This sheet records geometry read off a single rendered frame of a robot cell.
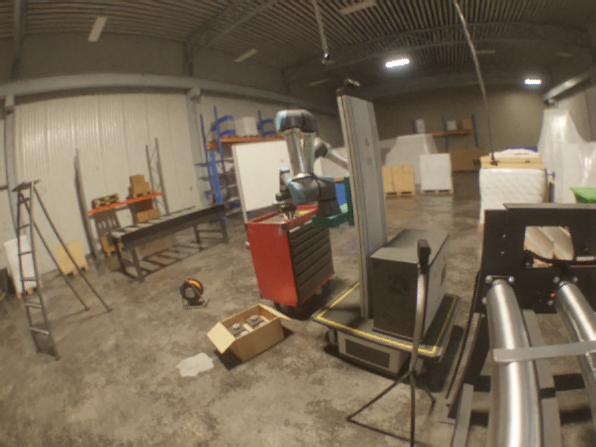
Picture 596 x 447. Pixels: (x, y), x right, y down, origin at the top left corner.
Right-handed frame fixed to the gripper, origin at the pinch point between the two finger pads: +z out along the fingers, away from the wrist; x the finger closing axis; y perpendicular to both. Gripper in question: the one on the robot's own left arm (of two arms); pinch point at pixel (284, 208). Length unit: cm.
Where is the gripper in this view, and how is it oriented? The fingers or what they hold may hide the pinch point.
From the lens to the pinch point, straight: 178.3
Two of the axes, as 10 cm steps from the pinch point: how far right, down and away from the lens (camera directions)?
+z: -0.2, 8.1, 5.8
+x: -7.5, 3.7, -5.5
